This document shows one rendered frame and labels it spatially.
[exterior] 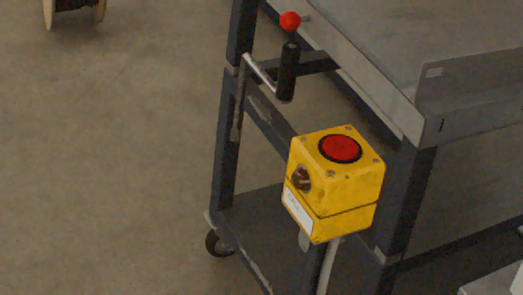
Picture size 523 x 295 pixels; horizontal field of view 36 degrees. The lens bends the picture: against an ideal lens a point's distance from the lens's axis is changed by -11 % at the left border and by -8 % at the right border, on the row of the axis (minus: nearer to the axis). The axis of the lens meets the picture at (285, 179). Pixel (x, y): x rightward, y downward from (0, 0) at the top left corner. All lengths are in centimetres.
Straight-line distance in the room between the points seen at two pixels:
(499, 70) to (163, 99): 146
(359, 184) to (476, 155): 40
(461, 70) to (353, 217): 30
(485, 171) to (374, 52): 27
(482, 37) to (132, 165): 120
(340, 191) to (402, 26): 45
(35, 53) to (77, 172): 62
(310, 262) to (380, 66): 31
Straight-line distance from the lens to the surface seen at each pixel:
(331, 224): 98
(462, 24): 140
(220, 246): 204
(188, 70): 265
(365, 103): 254
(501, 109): 125
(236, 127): 162
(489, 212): 147
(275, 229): 191
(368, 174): 96
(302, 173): 96
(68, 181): 225
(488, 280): 109
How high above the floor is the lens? 150
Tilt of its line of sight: 41 degrees down
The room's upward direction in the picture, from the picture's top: 10 degrees clockwise
